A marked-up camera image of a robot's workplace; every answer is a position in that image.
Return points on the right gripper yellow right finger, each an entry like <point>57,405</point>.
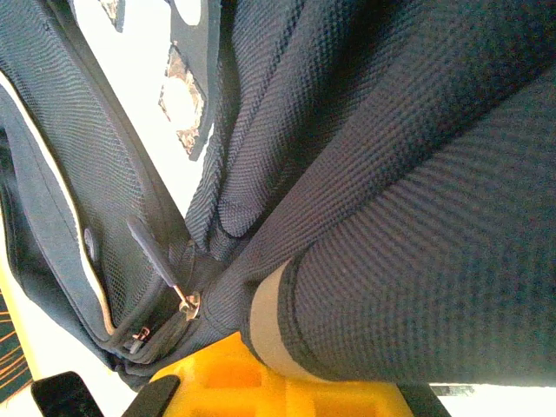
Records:
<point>347,401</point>

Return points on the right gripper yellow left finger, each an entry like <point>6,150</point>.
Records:
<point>217,382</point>

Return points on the navy blue backpack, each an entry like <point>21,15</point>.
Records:
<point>391,174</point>

